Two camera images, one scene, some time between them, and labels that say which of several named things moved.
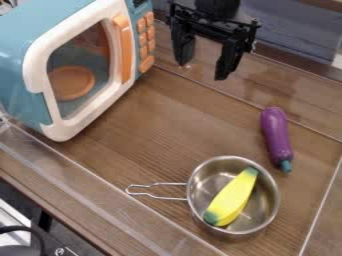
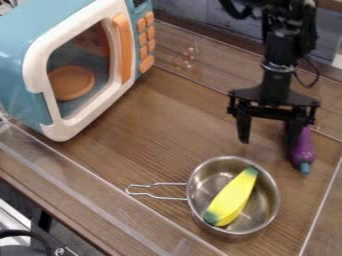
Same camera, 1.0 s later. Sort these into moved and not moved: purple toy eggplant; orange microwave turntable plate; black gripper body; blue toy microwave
Moved: black gripper body; purple toy eggplant
Not moved: blue toy microwave; orange microwave turntable plate
